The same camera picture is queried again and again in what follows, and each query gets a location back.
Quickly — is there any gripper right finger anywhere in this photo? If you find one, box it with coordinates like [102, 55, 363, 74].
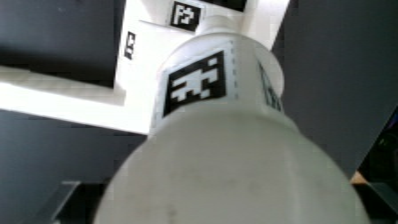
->
[351, 172, 398, 224]

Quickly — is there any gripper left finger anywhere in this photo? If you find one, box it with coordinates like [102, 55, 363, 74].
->
[35, 181, 107, 224]

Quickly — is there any white lamp bulb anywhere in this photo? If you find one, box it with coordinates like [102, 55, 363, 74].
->
[93, 16, 372, 224]

